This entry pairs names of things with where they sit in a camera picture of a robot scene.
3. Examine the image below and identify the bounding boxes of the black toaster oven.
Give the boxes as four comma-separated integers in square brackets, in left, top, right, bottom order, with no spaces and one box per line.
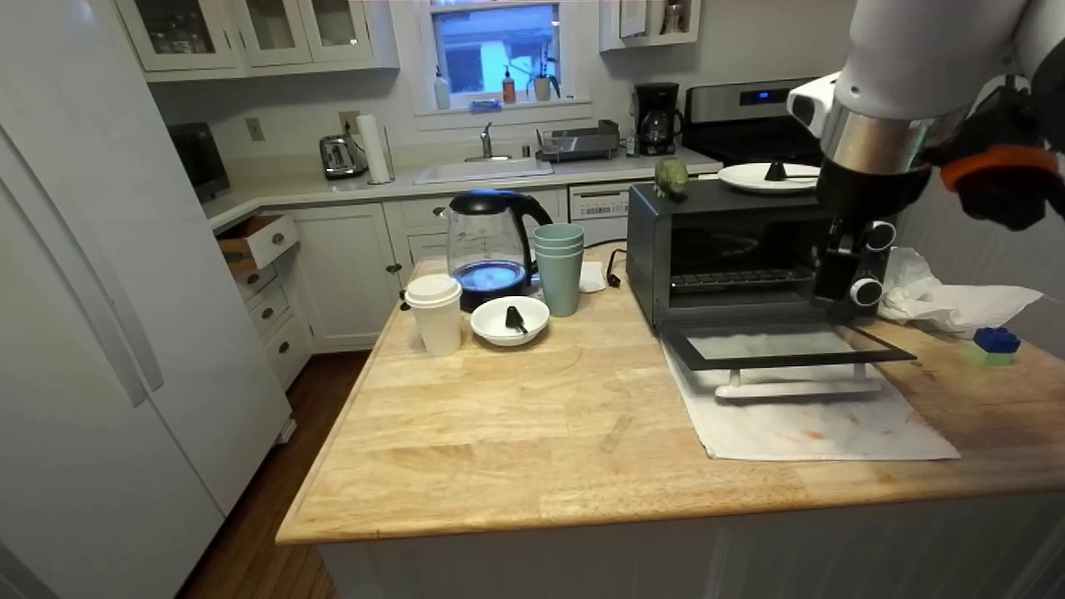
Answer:
[627,176,897,337]

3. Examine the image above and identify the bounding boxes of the glass electric kettle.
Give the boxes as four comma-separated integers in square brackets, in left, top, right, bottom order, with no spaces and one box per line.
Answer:
[444,188,555,311]

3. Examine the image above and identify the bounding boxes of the white mat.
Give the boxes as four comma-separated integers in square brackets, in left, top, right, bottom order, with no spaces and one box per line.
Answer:
[664,342,962,464]

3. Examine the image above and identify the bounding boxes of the paper towel roll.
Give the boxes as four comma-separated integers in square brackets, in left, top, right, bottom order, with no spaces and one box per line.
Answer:
[354,108,395,186]

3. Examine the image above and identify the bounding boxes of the white bowl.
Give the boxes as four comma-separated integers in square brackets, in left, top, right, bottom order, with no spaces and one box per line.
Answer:
[465,294,554,351]

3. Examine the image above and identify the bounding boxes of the kitchen window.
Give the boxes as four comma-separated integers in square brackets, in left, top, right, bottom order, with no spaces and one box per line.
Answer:
[427,0,568,112]

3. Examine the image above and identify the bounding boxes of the black orange arm cable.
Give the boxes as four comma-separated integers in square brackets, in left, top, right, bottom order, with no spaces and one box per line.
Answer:
[930,77,1065,234]

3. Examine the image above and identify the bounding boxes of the black countertop appliance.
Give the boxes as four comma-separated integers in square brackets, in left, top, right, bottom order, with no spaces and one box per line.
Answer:
[532,115,627,167]

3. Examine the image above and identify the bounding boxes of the small white wall cabinet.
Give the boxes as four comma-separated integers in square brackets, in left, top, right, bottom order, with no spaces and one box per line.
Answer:
[595,0,705,53]

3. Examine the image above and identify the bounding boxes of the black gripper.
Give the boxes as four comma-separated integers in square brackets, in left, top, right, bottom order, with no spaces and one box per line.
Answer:
[816,158,934,307]

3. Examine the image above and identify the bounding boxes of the white kitchen sink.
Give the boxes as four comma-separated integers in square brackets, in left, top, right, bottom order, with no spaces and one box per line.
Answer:
[427,157,560,186]

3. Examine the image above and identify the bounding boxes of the butcher block kitchen island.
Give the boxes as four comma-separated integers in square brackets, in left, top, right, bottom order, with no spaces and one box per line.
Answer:
[275,242,1065,599]

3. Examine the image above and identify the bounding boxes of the glass toaster oven door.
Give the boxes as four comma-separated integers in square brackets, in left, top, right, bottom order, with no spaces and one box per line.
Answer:
[660,316,918,405]

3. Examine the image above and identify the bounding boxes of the black power cord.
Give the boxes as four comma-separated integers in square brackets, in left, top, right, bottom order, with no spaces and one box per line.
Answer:
[602,242,633,289]

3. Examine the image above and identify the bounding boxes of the blue small block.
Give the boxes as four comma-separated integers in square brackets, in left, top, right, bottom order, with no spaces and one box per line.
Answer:
[962,324,1025,370]

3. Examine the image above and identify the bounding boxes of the white lidded cup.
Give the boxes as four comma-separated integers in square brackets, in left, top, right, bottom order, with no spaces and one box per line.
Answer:
[404,271,465,360]

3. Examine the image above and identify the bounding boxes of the green vegetable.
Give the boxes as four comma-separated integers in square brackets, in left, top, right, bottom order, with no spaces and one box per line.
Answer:
[654,157,697,203]

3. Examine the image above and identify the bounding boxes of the white glass door cabinets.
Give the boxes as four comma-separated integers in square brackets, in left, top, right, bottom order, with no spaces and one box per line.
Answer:
[111,0,401,83]

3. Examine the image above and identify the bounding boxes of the silver toaster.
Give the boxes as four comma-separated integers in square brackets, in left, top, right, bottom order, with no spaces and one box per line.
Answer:
[318,129,373,182]

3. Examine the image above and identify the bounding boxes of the metal sink faucet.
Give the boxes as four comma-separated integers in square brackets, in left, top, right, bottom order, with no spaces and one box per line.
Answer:
[477,115,505,164]

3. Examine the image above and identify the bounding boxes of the black coffee maker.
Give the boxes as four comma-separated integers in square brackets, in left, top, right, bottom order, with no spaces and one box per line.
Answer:
[633,81,687,158]

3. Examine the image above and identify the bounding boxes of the white wooden drawer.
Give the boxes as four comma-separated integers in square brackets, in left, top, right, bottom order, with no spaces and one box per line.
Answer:
[212,208,303,276]

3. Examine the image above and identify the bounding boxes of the stacked green cups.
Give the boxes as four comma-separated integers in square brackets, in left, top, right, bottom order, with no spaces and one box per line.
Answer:
[528,222,588,318]

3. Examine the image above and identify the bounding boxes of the white refrigerator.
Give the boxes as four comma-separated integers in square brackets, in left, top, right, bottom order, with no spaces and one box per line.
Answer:
[0,0,294,599]

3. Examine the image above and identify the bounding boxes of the black steel stove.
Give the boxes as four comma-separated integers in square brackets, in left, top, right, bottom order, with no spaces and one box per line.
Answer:
[680,74,847,167]

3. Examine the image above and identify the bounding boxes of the crumpled white paper towel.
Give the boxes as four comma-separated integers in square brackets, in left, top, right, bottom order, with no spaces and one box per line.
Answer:
[878,242,1045,337]

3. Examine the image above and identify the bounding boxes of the metal toaster oven rack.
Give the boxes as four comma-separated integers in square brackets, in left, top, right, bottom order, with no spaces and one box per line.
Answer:
[669,263,825,299]

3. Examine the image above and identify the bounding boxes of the white plate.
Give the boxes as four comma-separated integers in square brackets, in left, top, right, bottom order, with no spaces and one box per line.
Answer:
[717,158,825,197]

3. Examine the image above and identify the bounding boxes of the white lower cabinets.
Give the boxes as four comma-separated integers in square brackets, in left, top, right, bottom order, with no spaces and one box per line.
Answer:
[211,178,669,391]

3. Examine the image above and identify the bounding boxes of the black box appliance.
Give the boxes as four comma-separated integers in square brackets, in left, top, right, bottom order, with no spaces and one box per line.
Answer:
[166,121,233,205]

